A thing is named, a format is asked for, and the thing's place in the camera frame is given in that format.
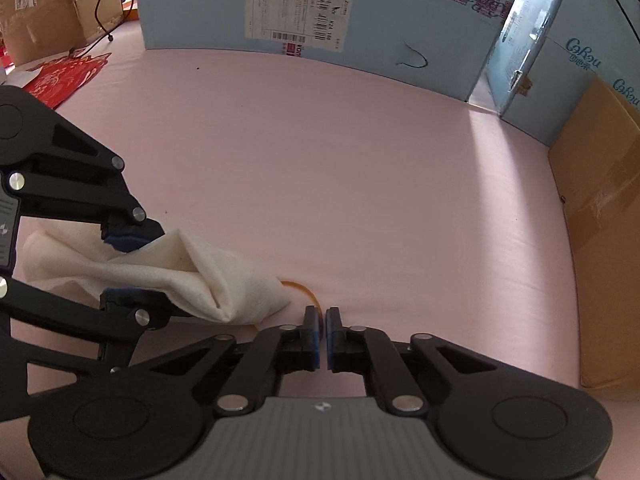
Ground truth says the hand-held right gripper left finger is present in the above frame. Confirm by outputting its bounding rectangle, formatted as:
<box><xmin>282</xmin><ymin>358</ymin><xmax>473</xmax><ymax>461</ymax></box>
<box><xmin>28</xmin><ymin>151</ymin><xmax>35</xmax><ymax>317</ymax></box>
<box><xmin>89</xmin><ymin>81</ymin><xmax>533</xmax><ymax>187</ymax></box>
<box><xmin>120</xmin><ymin>305</ymin><xmax>321</xmax><ymax>417</ymax></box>

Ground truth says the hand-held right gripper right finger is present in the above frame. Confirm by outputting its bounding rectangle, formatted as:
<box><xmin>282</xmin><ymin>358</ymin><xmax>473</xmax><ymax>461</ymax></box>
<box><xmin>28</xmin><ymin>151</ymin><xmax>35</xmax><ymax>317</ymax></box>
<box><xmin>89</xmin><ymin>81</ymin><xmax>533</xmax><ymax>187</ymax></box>
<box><xmin>326</xmin><ymin>306</ymin><xmax>531</xmax><ymax>417</ymax></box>

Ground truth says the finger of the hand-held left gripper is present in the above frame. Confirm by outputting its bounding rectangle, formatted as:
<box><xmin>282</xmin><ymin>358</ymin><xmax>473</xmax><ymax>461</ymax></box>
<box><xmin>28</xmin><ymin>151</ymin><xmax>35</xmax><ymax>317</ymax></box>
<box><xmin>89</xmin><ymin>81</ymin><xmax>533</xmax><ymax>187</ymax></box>
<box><xmin>2</xmin><ymin>102</ymin><xmax>165</xmax><ymax>253</ymax></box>
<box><xmin>0</xmin><ymin>276</ymin><xmax>191</xmax><ymax>421</ymax></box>

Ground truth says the orange rubber band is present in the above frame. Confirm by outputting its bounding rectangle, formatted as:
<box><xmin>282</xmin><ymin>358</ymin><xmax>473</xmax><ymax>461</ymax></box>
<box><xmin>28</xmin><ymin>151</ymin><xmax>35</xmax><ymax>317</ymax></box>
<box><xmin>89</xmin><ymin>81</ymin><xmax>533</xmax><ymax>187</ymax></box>
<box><xmin>277</xmin><ymin>280</ymin><xmax>322</xmax><ymax>311</ymax></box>

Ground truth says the white fabric shopping bag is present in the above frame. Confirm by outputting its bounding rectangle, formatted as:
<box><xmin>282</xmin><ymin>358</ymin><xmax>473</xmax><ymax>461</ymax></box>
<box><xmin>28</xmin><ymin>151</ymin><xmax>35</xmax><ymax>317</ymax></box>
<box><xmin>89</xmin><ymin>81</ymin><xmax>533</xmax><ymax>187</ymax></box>
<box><xmin>22</xmin><ymin>227</ymin><xmax>293</xmax><ymax>326</ymax></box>

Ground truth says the brown cardboard box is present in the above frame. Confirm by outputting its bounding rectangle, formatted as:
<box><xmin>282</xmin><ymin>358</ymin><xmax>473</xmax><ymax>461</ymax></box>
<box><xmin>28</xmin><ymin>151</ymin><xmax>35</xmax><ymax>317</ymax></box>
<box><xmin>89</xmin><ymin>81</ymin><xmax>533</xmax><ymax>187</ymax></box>
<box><xmin>547</xmin><ymin>74</ymin><xmax>640</xmax><ymax>403</ymax></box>
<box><xmin>0</xmin><ymin>0</ymin><xmax>123</xmax><ymax>67</ymax></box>

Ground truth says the red paper cutting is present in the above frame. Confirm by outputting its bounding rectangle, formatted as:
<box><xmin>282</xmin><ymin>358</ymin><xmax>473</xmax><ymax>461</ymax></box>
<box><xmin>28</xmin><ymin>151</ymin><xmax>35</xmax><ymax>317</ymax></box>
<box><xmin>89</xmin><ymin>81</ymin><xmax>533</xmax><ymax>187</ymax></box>
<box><xmin>22</xmin><ymin>52</ymin><xmax>113</xmax><ymax>111</ymax></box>

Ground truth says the large taped blue cardboard box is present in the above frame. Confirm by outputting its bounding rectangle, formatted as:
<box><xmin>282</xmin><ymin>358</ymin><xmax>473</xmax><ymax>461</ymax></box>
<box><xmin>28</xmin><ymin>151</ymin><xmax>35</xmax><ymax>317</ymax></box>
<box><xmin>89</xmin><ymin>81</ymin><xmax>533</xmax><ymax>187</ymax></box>
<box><xmin>134</xmin><ymin>0</ymin><xmax>533</xmax><ymax>103</ymax></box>

